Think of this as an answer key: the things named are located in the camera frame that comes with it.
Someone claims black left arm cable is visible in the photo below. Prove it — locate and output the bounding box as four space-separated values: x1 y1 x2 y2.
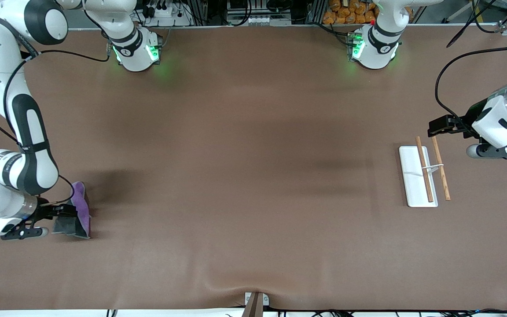
434 0 507 140

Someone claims white rack base plate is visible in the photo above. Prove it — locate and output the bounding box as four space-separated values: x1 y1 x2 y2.
399 145 439 208

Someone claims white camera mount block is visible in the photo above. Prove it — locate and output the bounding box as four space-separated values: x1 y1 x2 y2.
471 94 507 149
0 215 22 236

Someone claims pile of orange packets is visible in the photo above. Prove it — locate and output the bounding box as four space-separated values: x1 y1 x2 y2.
323 0 414 25

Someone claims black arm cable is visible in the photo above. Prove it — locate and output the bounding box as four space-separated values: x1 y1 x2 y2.
0 9 111 207
434 0 507 140

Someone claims wooden rack rod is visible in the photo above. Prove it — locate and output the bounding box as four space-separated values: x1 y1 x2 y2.
415 136 434 203
431 136 451 201

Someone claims black electronics box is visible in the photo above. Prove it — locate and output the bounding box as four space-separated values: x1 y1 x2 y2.
226 0 294 26

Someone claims white power strip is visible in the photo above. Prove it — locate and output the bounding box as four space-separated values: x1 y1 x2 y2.
141 0 192 27

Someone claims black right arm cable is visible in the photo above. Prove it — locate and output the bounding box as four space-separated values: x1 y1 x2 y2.
0 9 111 207

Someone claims grey metal mount bracket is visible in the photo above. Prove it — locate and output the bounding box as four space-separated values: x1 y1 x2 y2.
241 291 270 317

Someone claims brown table mat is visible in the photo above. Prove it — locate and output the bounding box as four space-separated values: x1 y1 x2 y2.
0 24 507 311

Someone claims white right camera mount block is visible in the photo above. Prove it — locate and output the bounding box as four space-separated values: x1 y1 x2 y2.
0 215 22 236

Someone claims white left camera mount block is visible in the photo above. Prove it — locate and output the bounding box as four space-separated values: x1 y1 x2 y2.
471 94 507 149

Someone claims purple and grey towel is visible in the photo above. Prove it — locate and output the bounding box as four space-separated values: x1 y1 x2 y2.
51 181 92 240

